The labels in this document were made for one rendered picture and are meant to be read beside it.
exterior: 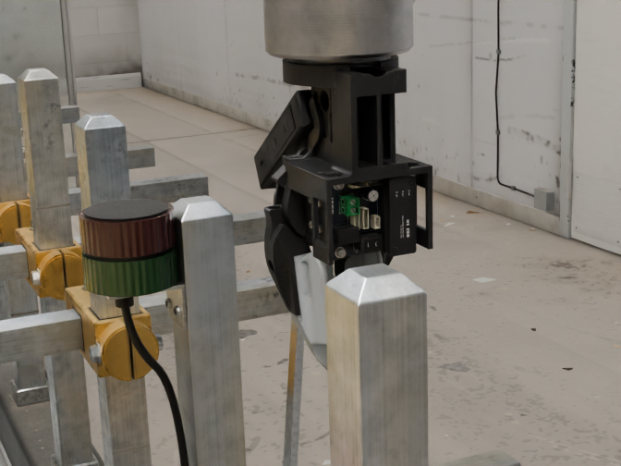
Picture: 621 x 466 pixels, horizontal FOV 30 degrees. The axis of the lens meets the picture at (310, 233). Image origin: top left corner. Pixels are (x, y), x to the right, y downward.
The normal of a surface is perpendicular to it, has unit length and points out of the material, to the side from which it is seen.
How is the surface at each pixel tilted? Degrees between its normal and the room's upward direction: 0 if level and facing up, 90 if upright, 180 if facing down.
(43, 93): 90
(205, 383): 90
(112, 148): 90
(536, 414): 0
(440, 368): 0
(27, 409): 0
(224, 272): 90
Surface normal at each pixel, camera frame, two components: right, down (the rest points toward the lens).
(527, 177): -0.90, 0.15
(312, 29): -0.33, 0.26
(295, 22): -0.60, 0.22
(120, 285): -0.07, 0.26
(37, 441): -0.04, -0.96
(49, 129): 0.41, 0.22
